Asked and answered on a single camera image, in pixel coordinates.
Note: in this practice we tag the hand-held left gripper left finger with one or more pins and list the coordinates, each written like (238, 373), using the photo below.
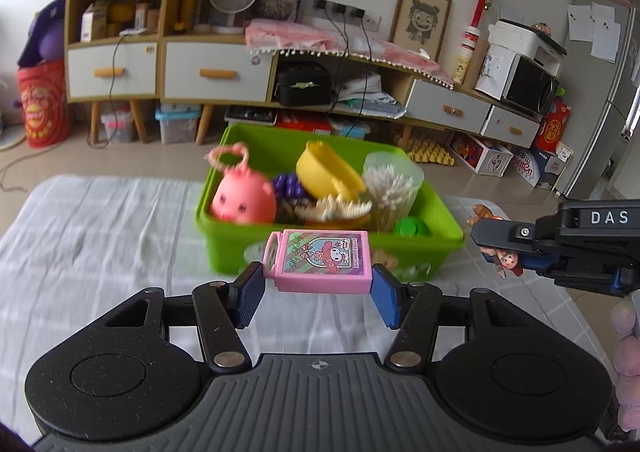
(250, 294)

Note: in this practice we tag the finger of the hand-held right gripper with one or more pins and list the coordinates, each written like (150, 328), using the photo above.
(542, 264)
(500, 234)

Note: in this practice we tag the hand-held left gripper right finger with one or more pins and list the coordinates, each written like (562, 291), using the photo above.
(387, 297)

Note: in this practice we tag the brown monkey figure toy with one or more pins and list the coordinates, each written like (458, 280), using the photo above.
(510, 264)

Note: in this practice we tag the green plastic box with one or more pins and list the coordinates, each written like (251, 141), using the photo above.
(225, 247)

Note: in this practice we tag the green round toy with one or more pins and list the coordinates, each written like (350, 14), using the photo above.
(412, 228)

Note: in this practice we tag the pink cartoon case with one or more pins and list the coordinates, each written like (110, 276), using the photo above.
(320, 262)

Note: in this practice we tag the pink pig toy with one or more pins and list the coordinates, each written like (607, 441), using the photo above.
(245, 197)

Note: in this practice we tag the cream hair claw clip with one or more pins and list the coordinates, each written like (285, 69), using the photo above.
(340, 207)

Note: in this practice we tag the clear cotton swab jar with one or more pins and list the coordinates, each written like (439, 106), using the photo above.
(390, 187)

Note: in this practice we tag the purple toy grapes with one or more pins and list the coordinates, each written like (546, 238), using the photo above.
(287, 184)

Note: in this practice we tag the yellow toy pot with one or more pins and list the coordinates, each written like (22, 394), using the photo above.
(320, 172)

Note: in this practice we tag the person's right hand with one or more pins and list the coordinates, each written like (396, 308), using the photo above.
(627, 367)

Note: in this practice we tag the white box red print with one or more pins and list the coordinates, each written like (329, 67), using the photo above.
(537, 169)

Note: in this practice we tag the white printed box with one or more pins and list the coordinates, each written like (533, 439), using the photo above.
(482, 157)

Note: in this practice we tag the grey fridge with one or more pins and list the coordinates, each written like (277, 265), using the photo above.
(600, 132)

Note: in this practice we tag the yellow egg tray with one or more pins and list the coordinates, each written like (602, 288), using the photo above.
(425, 152)

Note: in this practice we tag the white cabinet drawer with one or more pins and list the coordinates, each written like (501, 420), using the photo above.
(510, 122)
(110, 57)
(215, 57)
(445, 94)

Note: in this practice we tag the red printed box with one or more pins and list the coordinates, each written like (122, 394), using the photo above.
(552, 127)

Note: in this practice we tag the black microwave oven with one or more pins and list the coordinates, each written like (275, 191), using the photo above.
(530, 84)

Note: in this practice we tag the white paper sheet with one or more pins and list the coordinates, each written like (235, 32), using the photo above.
(495, 69)

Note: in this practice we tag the yellow printed canister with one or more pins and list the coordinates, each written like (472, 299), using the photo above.
(462, 68)

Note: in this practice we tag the red cardboard box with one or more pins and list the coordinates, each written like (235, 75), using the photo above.
(302, 124)

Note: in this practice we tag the black flat device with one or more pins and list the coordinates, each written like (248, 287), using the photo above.
(250, 115)

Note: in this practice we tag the clear box blue lid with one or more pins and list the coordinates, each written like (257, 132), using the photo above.
(177, 127)

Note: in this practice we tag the pile of folded cloths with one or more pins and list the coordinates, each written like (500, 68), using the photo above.
(370, 94)

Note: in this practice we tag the white printer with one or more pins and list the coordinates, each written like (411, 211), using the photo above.
(525, 39)

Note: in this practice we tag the red white tub stack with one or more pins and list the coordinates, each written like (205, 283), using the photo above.
(471, 38)

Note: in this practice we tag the white paper note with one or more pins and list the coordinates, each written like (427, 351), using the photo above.
(581, 22)
(605, 32)

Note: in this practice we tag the clear box white lid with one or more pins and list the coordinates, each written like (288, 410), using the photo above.
(117, 127)

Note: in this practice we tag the black carry case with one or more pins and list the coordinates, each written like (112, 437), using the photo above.
(302, 84)

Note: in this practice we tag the framed girl drawing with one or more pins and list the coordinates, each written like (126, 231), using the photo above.
(420, 19)

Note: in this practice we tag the pink tasselled cloth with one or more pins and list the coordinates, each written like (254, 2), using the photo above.
(310, 37)

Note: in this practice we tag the red printed barrel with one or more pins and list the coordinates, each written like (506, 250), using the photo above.
(42, 107)

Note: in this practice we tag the white round floor stand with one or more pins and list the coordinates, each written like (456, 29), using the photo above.
(10, 139)

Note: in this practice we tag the yellow can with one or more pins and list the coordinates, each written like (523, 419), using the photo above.
(188, 7)

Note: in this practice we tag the small white box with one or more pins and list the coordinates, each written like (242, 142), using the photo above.
(147, 17)

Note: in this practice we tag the wooden TV cabinet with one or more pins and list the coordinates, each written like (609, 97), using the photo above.
(170, 7)

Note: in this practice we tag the yellow round toy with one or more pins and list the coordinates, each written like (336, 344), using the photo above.
(121, 13)

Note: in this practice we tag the white cardboard box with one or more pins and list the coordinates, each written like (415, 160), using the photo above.
(94, 22)

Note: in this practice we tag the purple plush toy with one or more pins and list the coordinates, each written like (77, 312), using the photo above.
(45, 32)

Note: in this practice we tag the wall socket strip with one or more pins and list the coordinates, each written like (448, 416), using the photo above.
(345, 14)

